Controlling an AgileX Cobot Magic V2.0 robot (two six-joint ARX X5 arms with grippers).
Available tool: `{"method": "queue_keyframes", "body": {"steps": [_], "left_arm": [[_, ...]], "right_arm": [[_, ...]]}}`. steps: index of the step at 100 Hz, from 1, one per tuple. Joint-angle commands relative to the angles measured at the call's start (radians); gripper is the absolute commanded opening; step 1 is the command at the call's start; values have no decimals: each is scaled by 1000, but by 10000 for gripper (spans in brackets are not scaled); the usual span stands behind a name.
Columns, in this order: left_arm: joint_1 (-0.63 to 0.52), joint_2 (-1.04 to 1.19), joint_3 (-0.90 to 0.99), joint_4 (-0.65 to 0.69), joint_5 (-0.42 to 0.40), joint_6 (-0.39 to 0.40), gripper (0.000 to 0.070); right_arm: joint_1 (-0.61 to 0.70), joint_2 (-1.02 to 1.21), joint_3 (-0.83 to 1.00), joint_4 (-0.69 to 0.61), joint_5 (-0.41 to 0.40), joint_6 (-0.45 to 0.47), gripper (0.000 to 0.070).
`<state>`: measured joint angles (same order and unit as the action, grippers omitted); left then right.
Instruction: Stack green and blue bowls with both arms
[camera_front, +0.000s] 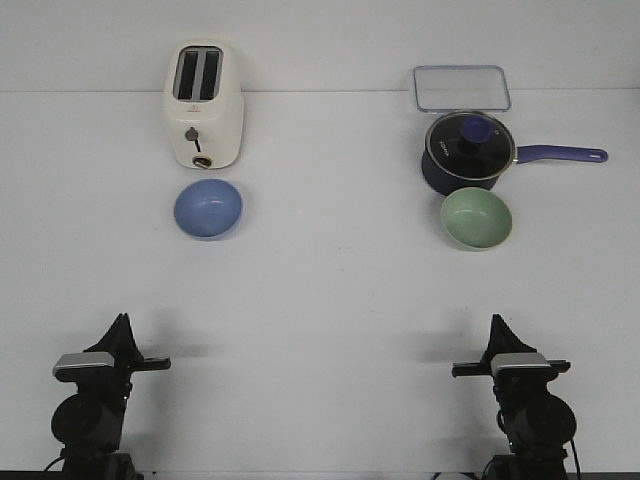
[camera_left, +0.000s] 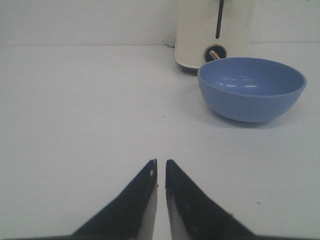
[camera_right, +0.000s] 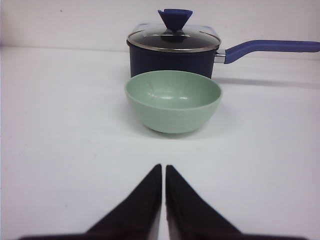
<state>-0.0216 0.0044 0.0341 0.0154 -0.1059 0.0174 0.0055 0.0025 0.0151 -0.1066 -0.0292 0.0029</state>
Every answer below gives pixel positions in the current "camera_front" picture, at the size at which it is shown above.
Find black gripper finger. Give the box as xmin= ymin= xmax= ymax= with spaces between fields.
xmin=94 ymin=313 xmax=124 ymax=350
xmin=498 ymin=316 xmax=535 ymax=353
xmin=487 ymin=314 xmax=500 ymax=358
xmin=122 ymin=314 xmax=142 ymax=358

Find green bowl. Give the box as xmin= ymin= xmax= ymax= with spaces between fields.
xmin=440 ymin=187 xmax=513 ymax=251

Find blue bowl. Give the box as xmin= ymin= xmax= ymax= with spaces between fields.
xmin=173 ymin=179 xmax=243 ymax=240

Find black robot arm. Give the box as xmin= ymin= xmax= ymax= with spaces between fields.
xmin=51 ymin=313 xmax=171 ymax=479
xmin=452 ymin=314 xmax=577 ymax=479

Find dark blue saucepan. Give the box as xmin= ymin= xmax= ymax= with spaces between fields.
xmin=421 ymin=145 xmax=609 ymax=196

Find glass pot lid blue knob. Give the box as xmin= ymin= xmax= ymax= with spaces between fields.
xmin=425 ymin=111 xmax=516 ymax=180

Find clear rectangular container lid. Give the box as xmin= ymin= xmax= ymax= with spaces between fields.
xmin=413 ymin=65 xmax=512 ymax=113

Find white two-slot toaster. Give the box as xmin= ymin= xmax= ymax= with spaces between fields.
xmin=163 ymin=40 xmax=245 ymax=170

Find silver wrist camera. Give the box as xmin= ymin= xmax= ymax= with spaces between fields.
xmin=52 ymin=352 xmax=115 ymax=382
xmin=490 ymin=352 xmax=551 ymax=379

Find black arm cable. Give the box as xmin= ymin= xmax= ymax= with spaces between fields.
xmin=43 ymin=449 xmax=69 ymax=474
xmin=480 ymin=409 xmax=582 ymax=480

